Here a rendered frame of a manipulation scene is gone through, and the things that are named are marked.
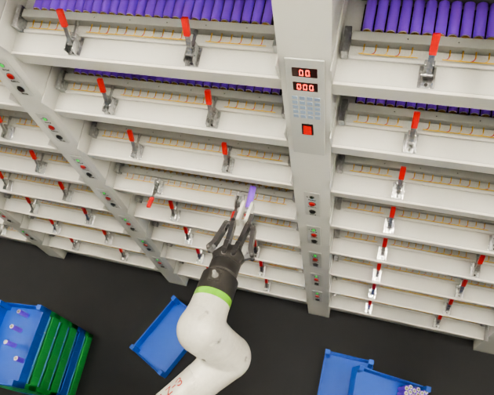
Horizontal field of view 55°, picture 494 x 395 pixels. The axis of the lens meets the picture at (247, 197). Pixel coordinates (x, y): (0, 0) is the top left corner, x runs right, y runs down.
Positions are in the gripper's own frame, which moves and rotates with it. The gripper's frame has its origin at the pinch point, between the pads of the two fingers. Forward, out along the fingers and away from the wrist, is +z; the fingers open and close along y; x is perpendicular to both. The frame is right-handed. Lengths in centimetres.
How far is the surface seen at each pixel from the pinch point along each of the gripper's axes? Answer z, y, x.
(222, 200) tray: 9.5, 10.8, 7.8
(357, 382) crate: 0, -39, 96
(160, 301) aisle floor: 16, 58, 102
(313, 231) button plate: 8.5, -17.2, 13.9
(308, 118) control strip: -2.2, -17.6, -37.3
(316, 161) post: 1.3, -18.8, -22.1
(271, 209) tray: 9.3, -4.7, 7.9
